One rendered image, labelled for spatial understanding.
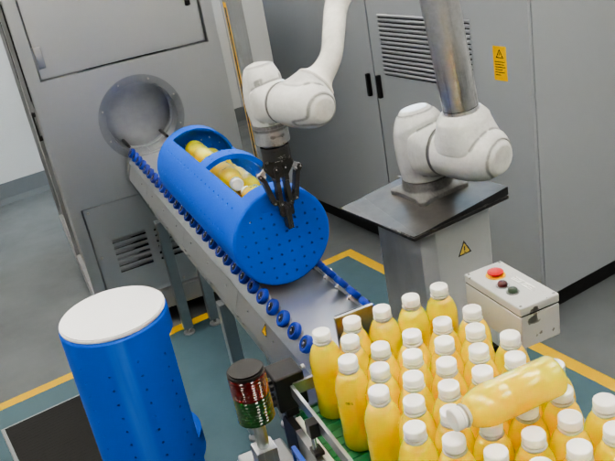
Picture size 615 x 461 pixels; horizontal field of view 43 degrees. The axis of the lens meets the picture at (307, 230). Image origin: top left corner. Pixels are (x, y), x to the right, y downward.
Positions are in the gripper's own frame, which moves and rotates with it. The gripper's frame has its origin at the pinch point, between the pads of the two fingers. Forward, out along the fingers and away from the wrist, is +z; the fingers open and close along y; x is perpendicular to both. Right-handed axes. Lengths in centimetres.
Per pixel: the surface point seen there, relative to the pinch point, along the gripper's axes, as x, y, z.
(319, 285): -0.8, 5.0, 23.3
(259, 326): -1.3, -14.8, 28.7
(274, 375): -45, -25, 16
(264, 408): -80, -37, -3
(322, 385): -53, -17, 17
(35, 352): 201, -83, 116
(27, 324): 237, -84, 115
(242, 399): -80, -40, -6
